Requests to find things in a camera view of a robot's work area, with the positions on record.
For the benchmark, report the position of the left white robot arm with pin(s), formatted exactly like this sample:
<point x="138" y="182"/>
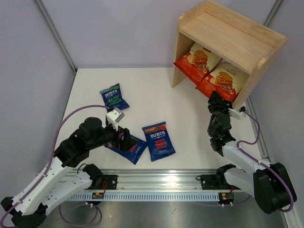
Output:
<point x="30" y="208"/>

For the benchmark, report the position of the wooden two-tier shelf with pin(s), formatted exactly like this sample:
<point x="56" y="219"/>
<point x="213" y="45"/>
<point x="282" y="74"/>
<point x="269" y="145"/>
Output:
<point x="246" y="44"/>

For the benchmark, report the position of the Burts chilli bag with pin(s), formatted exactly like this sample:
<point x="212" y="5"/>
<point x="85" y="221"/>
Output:
<point x="158" y="141"/>
<point x="134" y="153"/>

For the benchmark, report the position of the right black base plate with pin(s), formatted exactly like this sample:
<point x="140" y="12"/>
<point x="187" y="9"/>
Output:
<point x="213" y="182"/>

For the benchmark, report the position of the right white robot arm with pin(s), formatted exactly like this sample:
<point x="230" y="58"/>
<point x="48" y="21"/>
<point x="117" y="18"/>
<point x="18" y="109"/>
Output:
<point x="268" y="183"/>

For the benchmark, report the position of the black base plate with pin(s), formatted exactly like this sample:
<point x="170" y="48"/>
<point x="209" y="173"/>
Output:
<point x="109" y="182"/>
<point x="213" y="182"/>

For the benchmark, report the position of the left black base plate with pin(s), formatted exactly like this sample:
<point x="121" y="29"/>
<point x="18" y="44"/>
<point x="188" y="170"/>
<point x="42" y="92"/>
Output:
<point x="109" y="182"/>

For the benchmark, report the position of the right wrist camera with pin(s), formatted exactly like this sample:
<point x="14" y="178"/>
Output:
<point x="238" y="114"/>

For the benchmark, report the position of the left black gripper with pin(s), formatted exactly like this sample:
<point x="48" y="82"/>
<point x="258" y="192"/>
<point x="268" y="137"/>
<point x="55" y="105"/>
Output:
<point x="125" y="144"/>

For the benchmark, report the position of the aluminium mounting rail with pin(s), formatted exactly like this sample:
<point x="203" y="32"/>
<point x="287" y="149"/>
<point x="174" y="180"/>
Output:
<point x="158" y="180"/>

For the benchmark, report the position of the cassava chips bag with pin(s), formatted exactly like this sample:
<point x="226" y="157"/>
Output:
<point x="226" y="79"/>
<point x="198" y="63"/>

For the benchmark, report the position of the white slotted cable duct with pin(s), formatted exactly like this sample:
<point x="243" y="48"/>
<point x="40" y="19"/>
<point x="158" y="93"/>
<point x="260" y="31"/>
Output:
<point x="147" y="196"/>

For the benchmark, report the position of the Burts green blue bag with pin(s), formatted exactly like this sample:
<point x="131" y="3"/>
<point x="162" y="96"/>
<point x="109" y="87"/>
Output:
<point x="113" y="98"/>

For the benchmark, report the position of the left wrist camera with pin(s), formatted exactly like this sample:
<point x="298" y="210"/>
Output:
<point x="114" y="117"/>

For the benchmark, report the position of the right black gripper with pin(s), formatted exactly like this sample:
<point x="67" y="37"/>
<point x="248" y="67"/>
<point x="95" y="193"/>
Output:
<point x="216" y="102"/>

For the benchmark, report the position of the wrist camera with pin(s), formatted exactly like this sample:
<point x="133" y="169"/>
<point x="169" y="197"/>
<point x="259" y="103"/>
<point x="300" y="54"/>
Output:
<point x="114" y="117"/>
<point x="238" y="114"/>

